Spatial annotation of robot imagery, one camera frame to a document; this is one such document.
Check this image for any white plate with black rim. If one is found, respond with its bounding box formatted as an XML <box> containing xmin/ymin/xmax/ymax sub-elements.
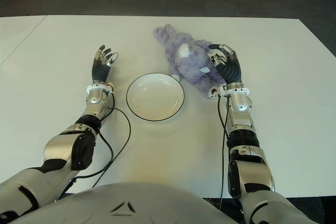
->
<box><xmin>125</xmin><ymin>73</ymin><xmax>185</xmax><ymax>123</ymax></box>

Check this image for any purple plush bunny doll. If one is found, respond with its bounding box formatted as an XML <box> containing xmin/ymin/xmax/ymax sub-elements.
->
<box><xmin>153</xmin><ymin>24</ymin><xmax>229</xmax><ymax>99</ymax></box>

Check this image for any silver robot torso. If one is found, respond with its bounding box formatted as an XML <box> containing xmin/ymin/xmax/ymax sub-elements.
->
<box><xmin>1</xmin><ymin>182</ymin><xmax>241</xmax><ymax>224</ymax></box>

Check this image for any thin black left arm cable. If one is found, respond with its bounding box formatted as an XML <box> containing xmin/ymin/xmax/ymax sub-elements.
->
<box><xmin>56</xmin><ymin>90</ymin><xmax>132</xmax><ymax>204</ymax></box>

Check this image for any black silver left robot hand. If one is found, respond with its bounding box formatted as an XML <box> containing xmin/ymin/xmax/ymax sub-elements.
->
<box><xmin>91</xmin><ymin>45</ymin><xmax>120</xmax><ymax>83</ymax></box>

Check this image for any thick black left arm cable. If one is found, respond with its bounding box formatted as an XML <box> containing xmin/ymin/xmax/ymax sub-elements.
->
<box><xmin>77</xmin><ymin>132</ymin><xmax>114</xmax><ymax>179</ymax></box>

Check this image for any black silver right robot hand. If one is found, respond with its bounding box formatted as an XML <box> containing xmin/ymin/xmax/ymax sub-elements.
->
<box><xmin>208</xmin><ymin>42</ymin><xmax>243</xmax><ymax>85</ymax></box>

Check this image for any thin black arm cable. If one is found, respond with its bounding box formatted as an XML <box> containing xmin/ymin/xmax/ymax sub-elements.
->
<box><xmin>56</xmin><ymin>90</ymin><xmax>132</xmax><ymax>204</ymax></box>
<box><xmin>216</xmin><ymin>95</ymin><xmax>229</xmax><ymax>210</ymax></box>

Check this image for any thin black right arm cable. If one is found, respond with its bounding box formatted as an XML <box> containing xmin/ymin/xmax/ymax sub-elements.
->
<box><xmin>216</xmin><ymin>95</ymin><xmax>229</xmax><ymax>210</ymax></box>

